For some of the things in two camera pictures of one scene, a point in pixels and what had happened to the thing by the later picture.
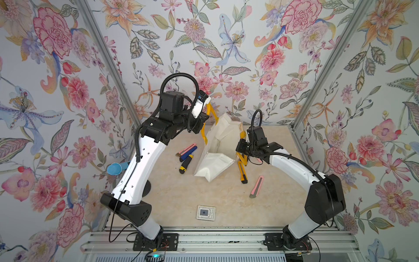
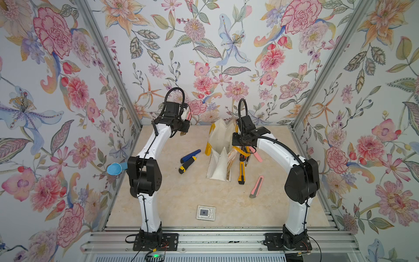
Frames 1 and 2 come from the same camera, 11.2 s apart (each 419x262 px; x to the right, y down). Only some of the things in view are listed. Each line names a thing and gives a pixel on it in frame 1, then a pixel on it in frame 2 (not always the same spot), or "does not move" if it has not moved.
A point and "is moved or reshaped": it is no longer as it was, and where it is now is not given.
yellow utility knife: (241, 163) does not move
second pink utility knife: (256, 187) does not move
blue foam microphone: (115, 168) does not move
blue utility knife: (187, 153) is moved or reshaped
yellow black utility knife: (185, 164) is moved or reshaped
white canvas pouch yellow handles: (222, 136) is moved or reshaped
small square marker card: (206, 213) does not move
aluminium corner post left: (85, 8) does not move
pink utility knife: (181, 153) is moved or reshaped
